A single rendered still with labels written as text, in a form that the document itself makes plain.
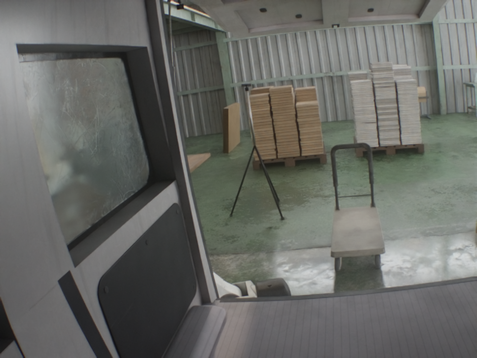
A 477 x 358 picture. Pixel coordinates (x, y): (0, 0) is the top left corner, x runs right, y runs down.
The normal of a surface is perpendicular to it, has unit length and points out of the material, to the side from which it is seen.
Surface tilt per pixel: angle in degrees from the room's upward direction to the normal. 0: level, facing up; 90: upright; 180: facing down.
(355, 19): 74
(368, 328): 0
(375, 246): 0
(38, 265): 95
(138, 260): 90
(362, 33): 90
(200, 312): 0
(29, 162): 95
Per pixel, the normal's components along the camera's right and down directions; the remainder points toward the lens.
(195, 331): -0.14, -0.95
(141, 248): 0.98, -0.08
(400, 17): -0.19, 0.01
